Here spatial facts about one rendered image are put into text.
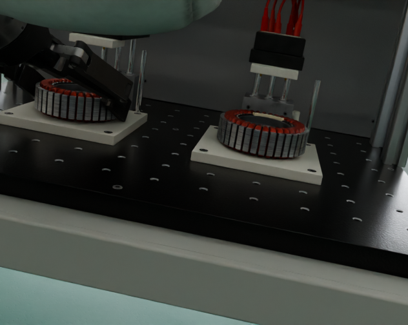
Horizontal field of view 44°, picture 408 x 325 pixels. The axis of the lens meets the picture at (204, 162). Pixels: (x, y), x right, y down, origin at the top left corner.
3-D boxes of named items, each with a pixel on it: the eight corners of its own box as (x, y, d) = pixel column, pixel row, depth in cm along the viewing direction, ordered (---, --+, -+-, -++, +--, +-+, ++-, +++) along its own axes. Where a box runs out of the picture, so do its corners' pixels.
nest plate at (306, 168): (320, 186, 56) (323, 175, 56) (190, 160, 58) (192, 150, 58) (313, 152, 71) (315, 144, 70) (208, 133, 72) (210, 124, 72)
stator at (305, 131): (299, 167, 57) (306, 136, 56) (206, 147, 60) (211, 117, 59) (306, 146, 68) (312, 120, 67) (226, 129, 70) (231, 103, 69)
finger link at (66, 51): (27, 31, 52) (51, 22, 48) (70, 55, 55) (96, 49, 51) (19, 52, 51) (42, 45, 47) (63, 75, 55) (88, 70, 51)
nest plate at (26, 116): (113, 146, 59) (114, 135, 58) (-7, 122, 60) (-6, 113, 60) (146, 121, 73) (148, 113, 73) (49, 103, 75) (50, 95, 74)
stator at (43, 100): (97, 129, 60) (99, 98, 59) (15, 111, 62) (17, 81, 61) (135, 115, 70) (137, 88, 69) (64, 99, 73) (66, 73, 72)
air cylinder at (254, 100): (286, 140, 75) (294, 104, 74) (237, 131, 76) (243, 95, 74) (286, 133, 80) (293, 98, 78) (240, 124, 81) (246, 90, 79)
